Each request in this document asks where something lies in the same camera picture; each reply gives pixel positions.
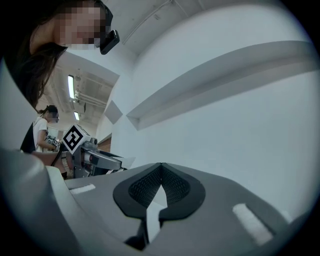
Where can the white ceiling conduit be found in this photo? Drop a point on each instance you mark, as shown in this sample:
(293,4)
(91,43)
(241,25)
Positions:
(147,20)

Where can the short ceiling light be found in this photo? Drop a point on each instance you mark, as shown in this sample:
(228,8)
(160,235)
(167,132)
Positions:
(76,115)

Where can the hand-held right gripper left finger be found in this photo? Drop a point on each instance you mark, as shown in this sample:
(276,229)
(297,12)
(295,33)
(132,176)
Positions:
(100,200)

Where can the person's face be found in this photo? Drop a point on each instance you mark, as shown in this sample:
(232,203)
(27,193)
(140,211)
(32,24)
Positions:
(80,22)

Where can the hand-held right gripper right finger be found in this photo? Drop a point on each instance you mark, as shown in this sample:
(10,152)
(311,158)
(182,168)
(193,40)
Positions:
(215,215)

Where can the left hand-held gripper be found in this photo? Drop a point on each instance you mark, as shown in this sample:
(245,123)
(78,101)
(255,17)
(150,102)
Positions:
(73,138)

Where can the black head-worn camera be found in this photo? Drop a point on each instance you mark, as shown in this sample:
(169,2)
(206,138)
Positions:
(109,42)

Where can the grey wall panel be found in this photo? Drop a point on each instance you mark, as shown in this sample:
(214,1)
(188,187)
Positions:
(113,112)

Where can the long ceiling light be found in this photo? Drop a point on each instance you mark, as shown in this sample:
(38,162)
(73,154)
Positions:
(71,86)

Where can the person's left hand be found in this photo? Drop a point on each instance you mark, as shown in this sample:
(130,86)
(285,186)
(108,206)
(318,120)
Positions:
(67,161)

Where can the person's left forearm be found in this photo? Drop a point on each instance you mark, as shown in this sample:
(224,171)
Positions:
(46,157)

